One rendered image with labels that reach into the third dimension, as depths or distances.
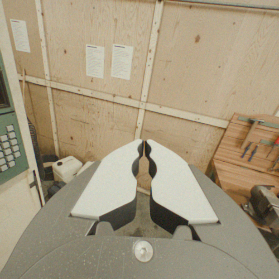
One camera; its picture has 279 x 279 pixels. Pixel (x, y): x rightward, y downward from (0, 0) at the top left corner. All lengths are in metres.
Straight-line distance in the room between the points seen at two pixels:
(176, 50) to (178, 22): 0.20
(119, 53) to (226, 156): 1.49
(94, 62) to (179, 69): 0.88
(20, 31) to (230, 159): 2.68
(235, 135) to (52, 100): 2.14
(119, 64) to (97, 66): 0.26
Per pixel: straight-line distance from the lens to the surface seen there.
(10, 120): 0.87
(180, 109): 1.58
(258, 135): 1.70
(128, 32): 1.67
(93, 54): 1.81
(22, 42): 2.43
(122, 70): 1.66
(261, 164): 1.86
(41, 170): 1.23
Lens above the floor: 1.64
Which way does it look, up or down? 27 degrees down
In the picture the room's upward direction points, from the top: 10 degrees clockwise
